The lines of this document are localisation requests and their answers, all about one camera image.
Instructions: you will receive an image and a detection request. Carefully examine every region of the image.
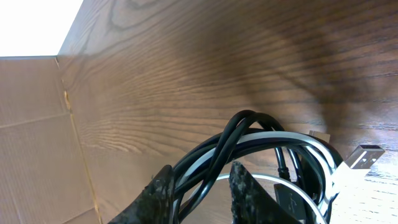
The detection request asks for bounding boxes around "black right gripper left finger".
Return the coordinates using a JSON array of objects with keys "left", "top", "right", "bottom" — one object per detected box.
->
[{"left": 108, "top": 165, "right": 175, "bottom": 224}]

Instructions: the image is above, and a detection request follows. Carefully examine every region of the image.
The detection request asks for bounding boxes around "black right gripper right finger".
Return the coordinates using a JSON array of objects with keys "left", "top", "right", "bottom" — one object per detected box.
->
[{"left": 229, "top": 162, "right": 299, "bottom": 224}]

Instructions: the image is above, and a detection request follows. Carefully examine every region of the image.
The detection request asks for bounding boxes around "black USB cable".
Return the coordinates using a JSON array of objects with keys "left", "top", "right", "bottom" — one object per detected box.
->
[{"left": 172, "top": 110, "right": 345, "bottom": 224}]

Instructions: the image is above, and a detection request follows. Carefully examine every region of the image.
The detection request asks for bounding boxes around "white USB cable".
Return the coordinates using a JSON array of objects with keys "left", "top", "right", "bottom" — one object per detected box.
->
[{"left": 170, "top": 130, "right": 386, "bottom": 224}]

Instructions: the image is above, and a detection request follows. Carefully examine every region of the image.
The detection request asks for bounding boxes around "cardboard panel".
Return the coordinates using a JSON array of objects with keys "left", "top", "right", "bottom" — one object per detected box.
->
[{"left": 1, "top": 57, "right": 100, "bottom": 223}]

